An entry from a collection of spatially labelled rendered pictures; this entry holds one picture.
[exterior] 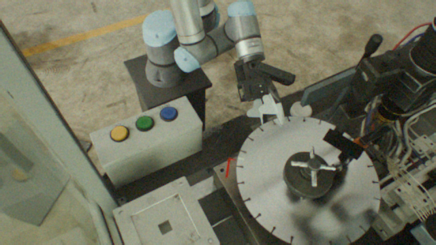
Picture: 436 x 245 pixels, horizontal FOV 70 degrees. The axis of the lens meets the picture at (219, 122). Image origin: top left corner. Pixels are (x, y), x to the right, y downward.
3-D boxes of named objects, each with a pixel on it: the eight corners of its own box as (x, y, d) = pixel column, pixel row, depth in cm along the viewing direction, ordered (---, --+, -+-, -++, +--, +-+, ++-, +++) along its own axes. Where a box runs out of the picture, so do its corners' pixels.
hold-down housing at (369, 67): (337, 137, 63) (386, 68, 47) (325, 119, 66) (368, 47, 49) (360, 130, 64) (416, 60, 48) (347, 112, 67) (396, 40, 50)
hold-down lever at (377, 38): (385, 64, 48) (402, 58, 48) (364, 35, 50) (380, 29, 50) (366, 89, 55) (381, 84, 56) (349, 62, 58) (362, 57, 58)
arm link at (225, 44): (196, 41, 97) (210, 27, 87) (223, 26, 102) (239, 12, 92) (209, 62, 98) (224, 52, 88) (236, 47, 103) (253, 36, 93)
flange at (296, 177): (297, 145, 76) (299, 139, 74) (338, 169, 73) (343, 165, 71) (274, 179, 71) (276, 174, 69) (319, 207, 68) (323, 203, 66)
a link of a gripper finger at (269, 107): (265, 129, 79) (252, 103, 84) (287, 124, 80) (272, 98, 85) (266, 122, 76) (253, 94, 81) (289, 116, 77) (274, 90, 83)
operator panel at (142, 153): (115, 189, 89) (101, 166, 77) (103, 159, 94) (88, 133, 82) (202, 150, 97) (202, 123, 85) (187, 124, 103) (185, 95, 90)
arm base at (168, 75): (139, 65, 116) (135, 45, 108) (176, 52, 121) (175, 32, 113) (155, 93, 109) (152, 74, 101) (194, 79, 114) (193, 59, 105)
